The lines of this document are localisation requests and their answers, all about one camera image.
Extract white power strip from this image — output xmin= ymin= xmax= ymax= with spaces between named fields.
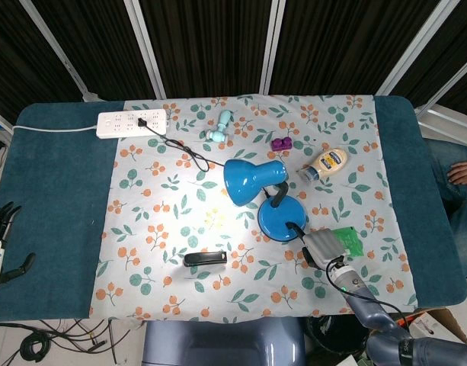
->
xmin=96 ymin=108 xmax=168 ymax=140

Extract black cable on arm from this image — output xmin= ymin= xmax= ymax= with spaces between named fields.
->
xmin=325 ymin=255 xmax=411 ymax=332

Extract teal table mat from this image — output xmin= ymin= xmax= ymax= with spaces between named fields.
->
xmin=0 ymin=95 xmax=467 ymax=323

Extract white power strip cable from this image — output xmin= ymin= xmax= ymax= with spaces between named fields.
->
xmin=12 ymin=124 xmax=99 ymax=133

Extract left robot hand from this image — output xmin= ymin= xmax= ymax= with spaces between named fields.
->
xmin=0 ymin=201 xmax=37 ymax=294

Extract person's hand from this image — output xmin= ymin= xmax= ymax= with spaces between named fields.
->
xmin=446 ymin=159 xmax=467 ymax=185

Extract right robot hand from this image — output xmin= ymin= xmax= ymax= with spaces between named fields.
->
xmin=286 ymin=222 xmax=347 ymax=271

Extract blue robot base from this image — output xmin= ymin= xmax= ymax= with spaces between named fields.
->
xmin=140 ymin=316 xmax=306 ymax=366

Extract cardboard box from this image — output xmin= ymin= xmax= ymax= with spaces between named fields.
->
xmin=396 ymin=307 xmax=467 ymax=345

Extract floral tablecloth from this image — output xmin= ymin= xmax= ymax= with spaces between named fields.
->
xmin=88 ymin=93 xmax=418 ymax=319

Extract mayonnaise squeeze bottle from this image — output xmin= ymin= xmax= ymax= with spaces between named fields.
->
xmin=302 ymin=146 xmax=349 ymax=182

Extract person's jeans leg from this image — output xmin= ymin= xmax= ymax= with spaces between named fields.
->
xmin=424 ymin=137 xmax=467 ymax=277

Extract purple toy block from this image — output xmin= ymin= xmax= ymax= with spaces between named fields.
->
xmin=270 ymin=136 xmax=293 ymax=152

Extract black stapler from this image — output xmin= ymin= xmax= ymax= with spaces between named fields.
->
xmin=182 ymin=250 xmax=228 ymax=268

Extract black floor cables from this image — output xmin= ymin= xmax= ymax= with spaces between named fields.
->
xmin=0 ymin=318 xmax=132 ymax=364

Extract black power cable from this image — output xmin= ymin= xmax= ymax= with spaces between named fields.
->
xmin=136 ymin=117 xmax=226 ymax=172

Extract blue desk lamp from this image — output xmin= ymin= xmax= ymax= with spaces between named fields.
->
xmin=222 ymin=159 xmax=309 ymax=243

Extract green snack packet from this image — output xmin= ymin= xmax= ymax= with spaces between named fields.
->
xmin=331 ymin=226 xmax=363 ymax=258

